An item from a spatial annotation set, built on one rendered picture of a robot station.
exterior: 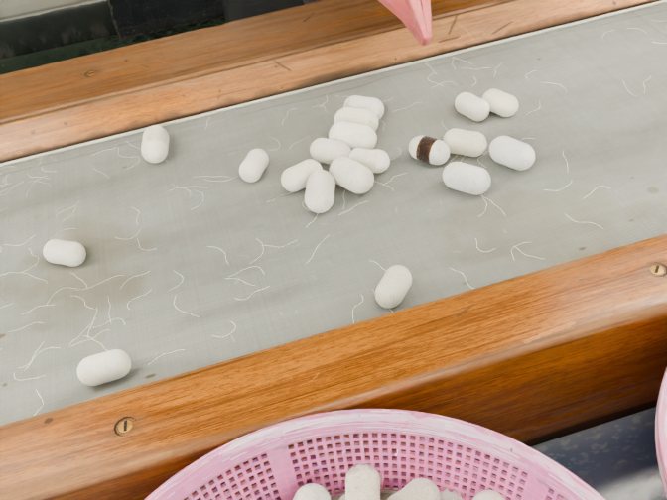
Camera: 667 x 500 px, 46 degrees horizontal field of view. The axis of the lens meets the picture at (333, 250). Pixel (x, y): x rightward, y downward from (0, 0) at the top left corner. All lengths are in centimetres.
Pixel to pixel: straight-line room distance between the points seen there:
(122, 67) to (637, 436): 51
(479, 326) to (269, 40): 39
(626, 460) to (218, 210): 32
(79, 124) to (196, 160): 12
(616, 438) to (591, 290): 10
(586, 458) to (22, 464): 31
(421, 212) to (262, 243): 11
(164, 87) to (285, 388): 36
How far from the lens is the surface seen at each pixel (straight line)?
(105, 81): 73
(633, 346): 47
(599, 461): 50
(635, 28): 77
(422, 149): 58
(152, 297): 53
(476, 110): 63
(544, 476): 39
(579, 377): 47
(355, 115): 62
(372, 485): 41
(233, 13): 149
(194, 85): 70
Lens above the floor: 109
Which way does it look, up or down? 41 degrees down
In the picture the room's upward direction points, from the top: 9 degrees counter-clockwise
